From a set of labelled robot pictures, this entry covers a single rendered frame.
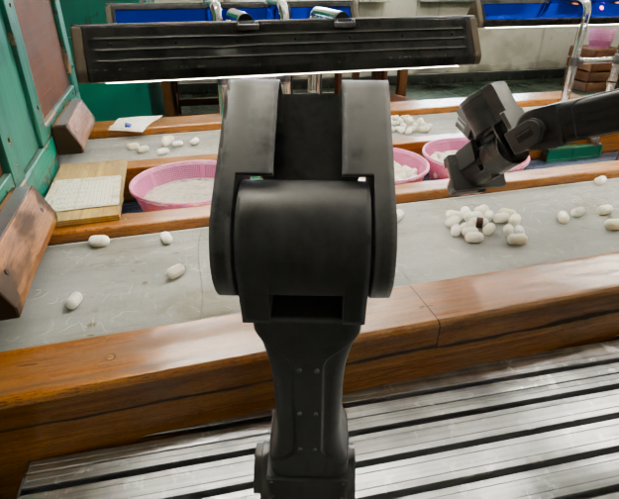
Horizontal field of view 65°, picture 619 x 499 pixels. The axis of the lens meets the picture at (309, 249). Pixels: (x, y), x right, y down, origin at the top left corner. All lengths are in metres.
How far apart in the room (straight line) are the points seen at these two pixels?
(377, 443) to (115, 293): 0.45
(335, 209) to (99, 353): 0.48
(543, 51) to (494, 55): 0.66
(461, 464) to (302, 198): 0.47
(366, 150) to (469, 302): 0.50
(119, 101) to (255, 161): 3.30
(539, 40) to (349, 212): 6.94
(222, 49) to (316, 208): 0.56
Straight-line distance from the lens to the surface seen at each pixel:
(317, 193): 0.24
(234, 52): 0.77
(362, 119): 0.27
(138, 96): 3.52
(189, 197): 1.14
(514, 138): 0.78
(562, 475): 0.68
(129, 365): 0.64
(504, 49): 6.91
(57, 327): 0.78
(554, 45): 7.29
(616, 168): 1.40
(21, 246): 0.81
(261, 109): 0.28
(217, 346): 0.64
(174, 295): 0.78
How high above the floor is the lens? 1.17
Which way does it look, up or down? 29 degrees down
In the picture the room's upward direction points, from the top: straight up
